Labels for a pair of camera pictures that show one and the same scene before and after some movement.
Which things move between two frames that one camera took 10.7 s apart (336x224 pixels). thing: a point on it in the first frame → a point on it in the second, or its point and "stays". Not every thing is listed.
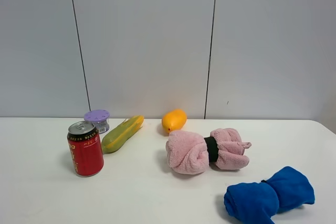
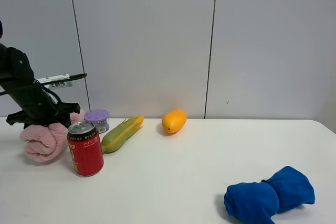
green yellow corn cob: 121,134 stays
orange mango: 173,120 stays
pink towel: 189,152 → 48,142
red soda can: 86,149 stays
